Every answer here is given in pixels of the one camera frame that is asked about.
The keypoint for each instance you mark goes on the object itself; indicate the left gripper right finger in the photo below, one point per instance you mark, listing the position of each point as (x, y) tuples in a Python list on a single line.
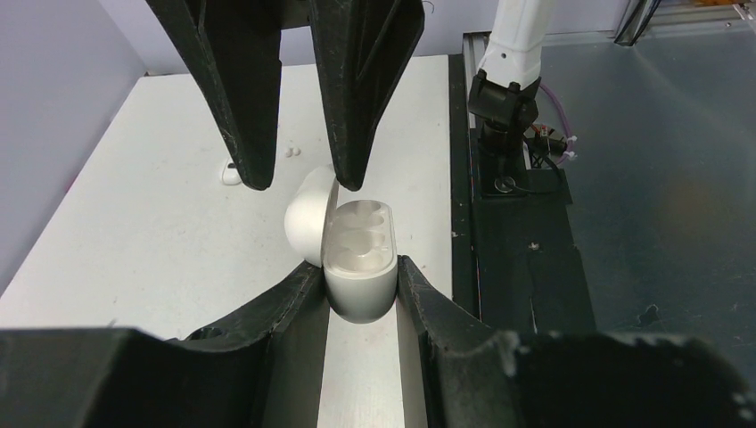
[(458, 372)]

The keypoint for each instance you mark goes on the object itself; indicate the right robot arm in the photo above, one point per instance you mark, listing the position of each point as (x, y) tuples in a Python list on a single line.
[(504, 89)]

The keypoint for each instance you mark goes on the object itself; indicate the white earbud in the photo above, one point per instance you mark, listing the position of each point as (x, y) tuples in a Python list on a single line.
[(230, 175)]

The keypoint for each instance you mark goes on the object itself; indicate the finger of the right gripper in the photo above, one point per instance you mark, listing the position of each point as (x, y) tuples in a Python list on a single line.
[(231, 49), (362, 49)]

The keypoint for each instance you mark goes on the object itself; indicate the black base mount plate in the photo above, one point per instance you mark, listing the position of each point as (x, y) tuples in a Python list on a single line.
[(515, 265)]

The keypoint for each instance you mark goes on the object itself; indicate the white charging case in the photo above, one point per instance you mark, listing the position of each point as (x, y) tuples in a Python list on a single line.
[(354, 243)]

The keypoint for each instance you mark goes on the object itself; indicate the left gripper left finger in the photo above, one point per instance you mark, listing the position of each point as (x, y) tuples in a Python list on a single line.
[(260, 366)]

